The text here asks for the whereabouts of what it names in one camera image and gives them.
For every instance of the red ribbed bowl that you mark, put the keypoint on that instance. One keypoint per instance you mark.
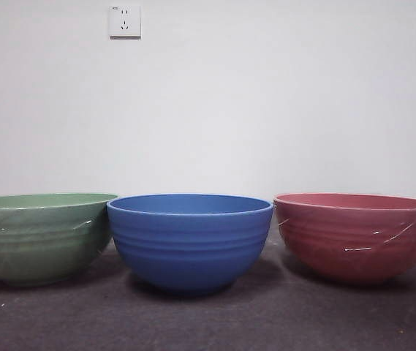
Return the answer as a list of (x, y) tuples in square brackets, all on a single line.
[(357, 241)]

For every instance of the green ribbed bowl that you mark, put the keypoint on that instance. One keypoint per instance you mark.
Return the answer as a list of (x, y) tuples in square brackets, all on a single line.
[(39, 237)]

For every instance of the blue ribbed bowl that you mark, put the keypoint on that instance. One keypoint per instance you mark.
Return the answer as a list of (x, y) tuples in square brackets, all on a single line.
[(190, 248)]

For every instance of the white wall socket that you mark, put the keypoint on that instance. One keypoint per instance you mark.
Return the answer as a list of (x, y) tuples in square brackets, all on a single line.
[(125, 22)]

